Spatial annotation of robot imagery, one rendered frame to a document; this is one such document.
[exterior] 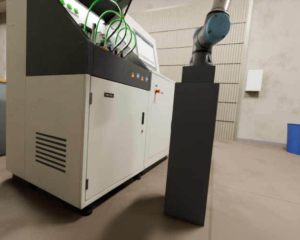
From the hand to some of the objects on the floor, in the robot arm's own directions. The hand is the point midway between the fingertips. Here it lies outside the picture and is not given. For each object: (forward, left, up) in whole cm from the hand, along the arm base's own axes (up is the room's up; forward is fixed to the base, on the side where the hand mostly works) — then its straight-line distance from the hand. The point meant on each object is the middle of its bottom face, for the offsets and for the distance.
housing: (+66, -55, -133) cm, 158 cm away
